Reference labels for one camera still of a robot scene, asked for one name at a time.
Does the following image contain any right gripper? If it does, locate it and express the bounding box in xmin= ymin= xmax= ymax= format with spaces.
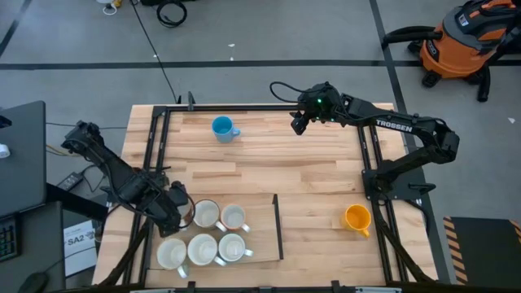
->
xmin=290 ymin=81 xmax=347 ymax=137

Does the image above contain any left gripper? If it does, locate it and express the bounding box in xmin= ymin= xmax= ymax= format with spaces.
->
xmin=140 ymin=181 xmax=192 ymax=239

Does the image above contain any cream mug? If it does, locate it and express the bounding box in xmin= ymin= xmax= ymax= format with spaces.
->
xmin=156 ymin=238 xmax=190 ymax=280

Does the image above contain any white mug blue pattern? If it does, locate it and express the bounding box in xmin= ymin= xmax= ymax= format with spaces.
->
xmin=217 ymin=232 xmax=255 ymax=264

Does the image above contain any blue faceted mug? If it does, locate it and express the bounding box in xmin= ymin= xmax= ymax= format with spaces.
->
xmin=211 ymin=115 xmax=242 ymax=144

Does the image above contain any yellow faceted mug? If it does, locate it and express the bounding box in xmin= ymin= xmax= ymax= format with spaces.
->
xmin=339 ymin=203 xmax=373 ymax=239

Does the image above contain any black power adapter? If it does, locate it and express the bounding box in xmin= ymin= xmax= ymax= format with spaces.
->
xmin=56 ymin=171 xmax=85 ymax=192

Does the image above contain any white printed paper sheet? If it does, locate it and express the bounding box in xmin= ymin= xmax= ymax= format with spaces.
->
xmin=63 ymin=219 xmax=99 ymax=278

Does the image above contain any gray desk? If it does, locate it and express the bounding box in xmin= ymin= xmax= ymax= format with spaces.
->
xmin=0 ymin=201 xmax=67 ymax=293

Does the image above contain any orange shop vacuum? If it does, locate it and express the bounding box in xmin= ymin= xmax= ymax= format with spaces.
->
xmin=381 ymin=0 xmax=521 ymax=103

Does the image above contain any black computer mouse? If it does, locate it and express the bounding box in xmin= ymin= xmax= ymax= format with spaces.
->
xmin=18 ymin=271 xmax=50 ymax=293

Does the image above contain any black keyboard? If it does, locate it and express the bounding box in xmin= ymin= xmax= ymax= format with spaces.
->
xmin=0 ymin=215 xmax=20 ymax=262

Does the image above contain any black hazard striped mat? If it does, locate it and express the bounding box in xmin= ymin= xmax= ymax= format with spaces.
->
xmin=442 ymin=216 xmax=521 ymax=288

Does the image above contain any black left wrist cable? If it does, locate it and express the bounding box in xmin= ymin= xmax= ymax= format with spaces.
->
xmin=178 ymin=190 xmax=197 ymax=230

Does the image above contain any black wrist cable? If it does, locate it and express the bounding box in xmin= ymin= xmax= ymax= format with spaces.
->
xmin=269 ymin=80 xmax=304 ymax=105
xmin=178 ymin=190 xmax=197 ymax=230

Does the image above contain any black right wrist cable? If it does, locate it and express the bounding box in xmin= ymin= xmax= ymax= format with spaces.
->
xmin=269 ymin=80 xmax=304 ymax=105

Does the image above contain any black aluminium table frame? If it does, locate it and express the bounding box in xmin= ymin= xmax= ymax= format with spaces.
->
xmin=92 ymin=92 xmax=439 ymax=293

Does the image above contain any wooden shelf black metal rail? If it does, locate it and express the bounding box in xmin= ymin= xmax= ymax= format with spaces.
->
xmin=148 ymin=193 xmax=285 ymax=270

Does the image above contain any thin black cable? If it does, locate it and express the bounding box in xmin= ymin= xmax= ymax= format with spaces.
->
xmin=129 ymin=0 xmax=182 ymax=105

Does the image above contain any black coiled cable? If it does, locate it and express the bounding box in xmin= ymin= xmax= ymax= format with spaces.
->
xmin=156 ymin=0 xmax=188 ymax=28

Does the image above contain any white and yellow cord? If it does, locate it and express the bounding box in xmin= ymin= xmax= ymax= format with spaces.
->
xmin=101 ymin=0 xmax=124 ymax=16

